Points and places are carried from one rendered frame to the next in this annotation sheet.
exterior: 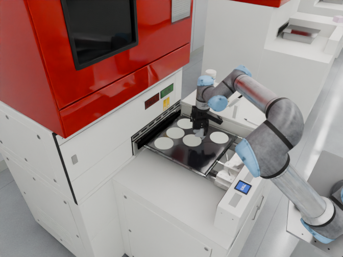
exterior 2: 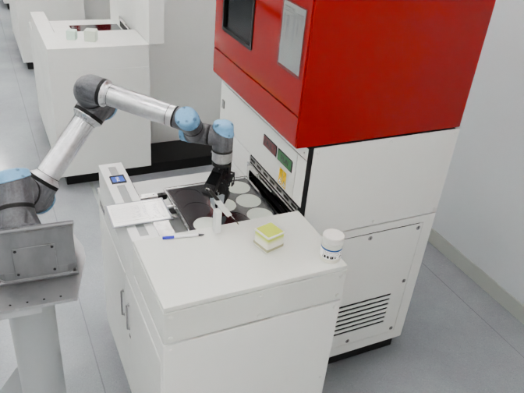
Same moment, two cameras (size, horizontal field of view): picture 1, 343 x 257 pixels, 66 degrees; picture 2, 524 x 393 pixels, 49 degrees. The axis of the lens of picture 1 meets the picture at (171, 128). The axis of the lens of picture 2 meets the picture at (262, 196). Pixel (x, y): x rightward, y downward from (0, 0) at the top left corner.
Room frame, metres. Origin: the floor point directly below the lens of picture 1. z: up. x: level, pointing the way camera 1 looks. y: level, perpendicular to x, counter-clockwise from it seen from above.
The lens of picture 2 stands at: (2.10, -1.72, 2.10)
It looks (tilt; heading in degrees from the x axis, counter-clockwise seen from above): 31 degrees down; 118
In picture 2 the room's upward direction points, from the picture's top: 6 degrees clockwise
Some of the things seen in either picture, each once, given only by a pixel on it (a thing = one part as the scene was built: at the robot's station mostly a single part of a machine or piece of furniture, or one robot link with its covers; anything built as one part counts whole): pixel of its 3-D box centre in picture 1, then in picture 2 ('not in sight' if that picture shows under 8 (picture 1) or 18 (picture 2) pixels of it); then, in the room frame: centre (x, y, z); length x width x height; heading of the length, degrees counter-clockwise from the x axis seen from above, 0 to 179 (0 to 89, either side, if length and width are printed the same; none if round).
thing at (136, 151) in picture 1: (158, 128); (269, 196); (1.19, 0.07, 0.89); 0.44 x 0.02 x 0.10; 146
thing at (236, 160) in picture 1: (238, 163); (158, 226); (0.95, -0.34, 0.87); 0.36 x 0.08 x 0.03; 146
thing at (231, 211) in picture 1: (251, 179); (126, 213); (0.82, -0.38, 0.89); 0.55 x 0.09 x 0.14; 146
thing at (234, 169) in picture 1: (232, 168); not in sight; (0.88, -0.30, 0.89); 0.08 x 0.03 x 0.03; 56
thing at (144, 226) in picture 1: (206, 197); (201, 318); (1.09, -0.24, 0.41); 0.97 x 0.64 x 0.82; 146
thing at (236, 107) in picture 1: (234, 106); (221, 214); (1.22, -0.34, 1.03); 0.06 x 0.04 x 0.13; 56
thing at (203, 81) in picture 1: (204, 88); (221, 136); (1.08, -0.15, 1.21); 0.09 x 0.08 x 0.11; 21
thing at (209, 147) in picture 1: (192, 140); (223, 205); (1.08, -0.11, 0.90); 0.34 x 0.34 x 0.01; 56
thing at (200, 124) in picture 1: (200, 116); (221, 174); (1.09, -0.14, 1.05); 0.09 x 0.08 x 0.12; 99
